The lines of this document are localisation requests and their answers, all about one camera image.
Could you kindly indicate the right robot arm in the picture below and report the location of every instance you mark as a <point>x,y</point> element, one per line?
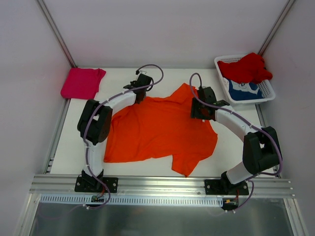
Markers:
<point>260,145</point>

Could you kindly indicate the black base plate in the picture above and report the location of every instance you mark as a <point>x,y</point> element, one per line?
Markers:
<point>91,185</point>
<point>222,187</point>

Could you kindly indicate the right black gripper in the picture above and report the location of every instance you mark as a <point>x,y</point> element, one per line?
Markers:
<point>197,111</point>

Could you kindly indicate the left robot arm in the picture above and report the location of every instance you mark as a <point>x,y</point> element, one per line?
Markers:
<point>95,122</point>

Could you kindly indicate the folded pink t shirt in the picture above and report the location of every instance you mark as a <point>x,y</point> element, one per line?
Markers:
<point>82,83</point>

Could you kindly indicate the orange t shirt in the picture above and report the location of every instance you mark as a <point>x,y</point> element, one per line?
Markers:
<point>161,127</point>

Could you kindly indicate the aluminium mounting rail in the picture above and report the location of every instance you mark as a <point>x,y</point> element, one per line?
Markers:
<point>163,186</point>

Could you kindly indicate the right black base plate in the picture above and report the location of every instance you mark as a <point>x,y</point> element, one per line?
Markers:
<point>222,187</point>

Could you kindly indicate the blue white t shirt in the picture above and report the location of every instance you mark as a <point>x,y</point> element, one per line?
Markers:
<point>243,91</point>

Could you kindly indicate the white slotted cable duct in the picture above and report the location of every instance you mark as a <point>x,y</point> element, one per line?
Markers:
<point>132,200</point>

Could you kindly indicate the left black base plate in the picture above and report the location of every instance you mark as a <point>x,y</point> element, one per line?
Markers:
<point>91,185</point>

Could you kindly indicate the red t shirt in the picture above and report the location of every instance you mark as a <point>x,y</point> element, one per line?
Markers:
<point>249,69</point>

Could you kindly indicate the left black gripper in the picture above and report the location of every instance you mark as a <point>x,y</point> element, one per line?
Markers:
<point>140,96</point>

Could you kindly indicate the white plastic basket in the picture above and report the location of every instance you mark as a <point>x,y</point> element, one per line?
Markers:
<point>264,87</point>

